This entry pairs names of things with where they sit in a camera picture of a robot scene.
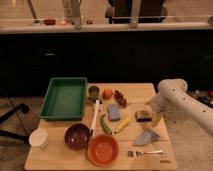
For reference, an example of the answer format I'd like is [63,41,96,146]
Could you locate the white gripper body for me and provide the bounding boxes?
[150,94,169,113]

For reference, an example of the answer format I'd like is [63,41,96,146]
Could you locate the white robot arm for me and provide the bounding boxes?
[149,79,213,137]

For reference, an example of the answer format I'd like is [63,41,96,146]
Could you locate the blue sponge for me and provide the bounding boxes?
[107,104,120,121]

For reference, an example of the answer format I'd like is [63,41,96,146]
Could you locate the brown pine cone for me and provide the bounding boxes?
[114,90,127,107]

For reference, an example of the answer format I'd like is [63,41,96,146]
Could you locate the red dish on counter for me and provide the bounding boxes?
[44,19,56,25]

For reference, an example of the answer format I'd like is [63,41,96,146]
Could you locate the white paper cup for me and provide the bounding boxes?
[29,128,49,148]

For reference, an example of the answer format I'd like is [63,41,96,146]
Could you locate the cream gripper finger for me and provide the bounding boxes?
[144,101,151,106]
[151,113,162,127]

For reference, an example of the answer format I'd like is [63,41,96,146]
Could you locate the blue grey cloth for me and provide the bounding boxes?
[133,129,160,146]

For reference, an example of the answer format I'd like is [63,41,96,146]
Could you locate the dark monitor on counter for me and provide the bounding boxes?
[105,0,168,24]

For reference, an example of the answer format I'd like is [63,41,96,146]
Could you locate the orange fruit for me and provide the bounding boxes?
[102,89,113,99]

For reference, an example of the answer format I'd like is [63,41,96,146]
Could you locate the silver fork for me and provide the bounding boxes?
[127,150,164,157]

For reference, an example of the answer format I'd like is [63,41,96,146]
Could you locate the brown black board eraser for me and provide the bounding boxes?
[135,110,152,122]

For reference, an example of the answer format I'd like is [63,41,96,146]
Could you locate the black chair base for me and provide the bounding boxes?
[0,103,29,144]

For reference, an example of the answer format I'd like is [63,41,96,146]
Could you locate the orange bowl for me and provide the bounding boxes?
[86,134,119,167]

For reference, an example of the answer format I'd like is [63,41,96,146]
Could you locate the purple bowl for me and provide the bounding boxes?
[64,123,90,150]

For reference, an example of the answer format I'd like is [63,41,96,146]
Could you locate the green plastic tray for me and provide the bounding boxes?
[39,77,87,120]

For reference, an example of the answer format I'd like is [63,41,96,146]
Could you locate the yellow banana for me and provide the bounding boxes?
[115,116,132,133]

